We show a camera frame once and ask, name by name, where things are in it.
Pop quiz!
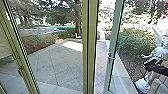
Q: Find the green framed glass door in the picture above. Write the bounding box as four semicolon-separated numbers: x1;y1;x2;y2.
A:
102;0;168;94

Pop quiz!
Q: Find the pale outdoor bench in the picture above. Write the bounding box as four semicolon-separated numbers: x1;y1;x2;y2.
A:
73;32;83;41

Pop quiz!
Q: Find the leafy tree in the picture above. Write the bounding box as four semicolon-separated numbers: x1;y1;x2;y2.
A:
13;0;84;36

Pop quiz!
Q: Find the green hedge bush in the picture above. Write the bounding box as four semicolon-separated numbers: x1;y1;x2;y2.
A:
116;27;158;63

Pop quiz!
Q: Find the reddish low shrub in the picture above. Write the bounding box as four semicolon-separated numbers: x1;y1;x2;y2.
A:
21;33;58;55

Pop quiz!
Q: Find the green framed glass window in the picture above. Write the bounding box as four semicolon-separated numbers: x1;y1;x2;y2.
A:
0;0;100;94

